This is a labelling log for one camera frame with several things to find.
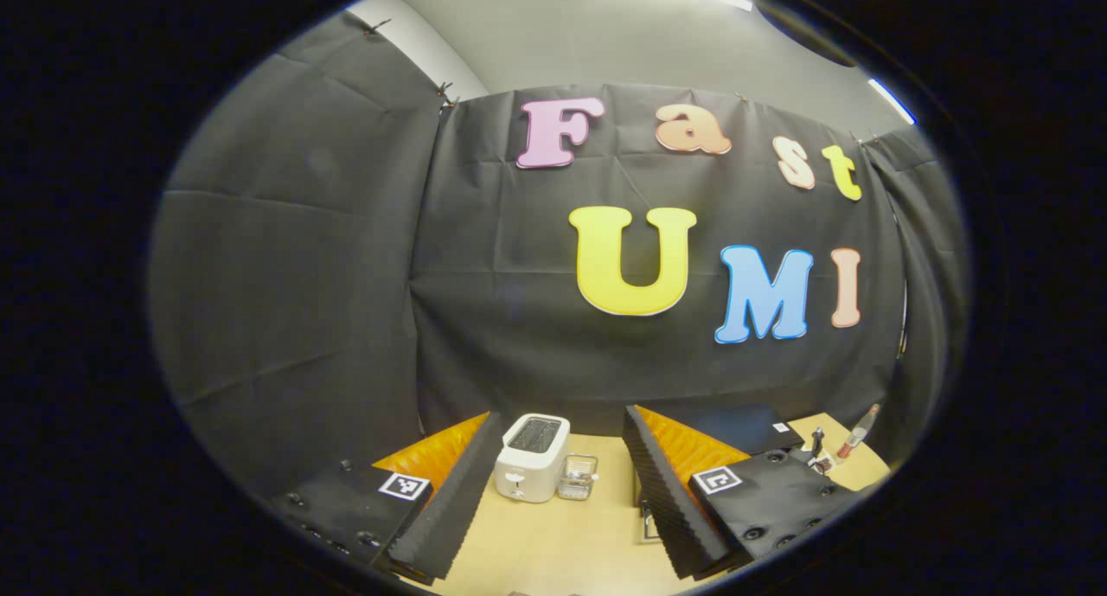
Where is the black backdrop cloth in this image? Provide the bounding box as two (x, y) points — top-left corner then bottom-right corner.
(147, 12), (969, 497)

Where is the plastic bottle with red label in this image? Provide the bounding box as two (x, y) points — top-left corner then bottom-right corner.
(837, 403), (881, 460)

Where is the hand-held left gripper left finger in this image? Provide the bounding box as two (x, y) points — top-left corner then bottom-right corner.
(268, 412), (505, 586)

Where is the black electric oven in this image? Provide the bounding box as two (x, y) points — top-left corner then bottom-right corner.
(636, 403), (805, 545)

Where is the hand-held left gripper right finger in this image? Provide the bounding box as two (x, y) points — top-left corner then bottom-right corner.
(623, 404), (866, 580)

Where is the white toaster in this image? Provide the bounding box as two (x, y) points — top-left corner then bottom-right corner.
(495, 413), (572, 503)

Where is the clear utensil holder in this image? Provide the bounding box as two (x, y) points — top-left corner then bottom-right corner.
(558, 453), (599, 502)

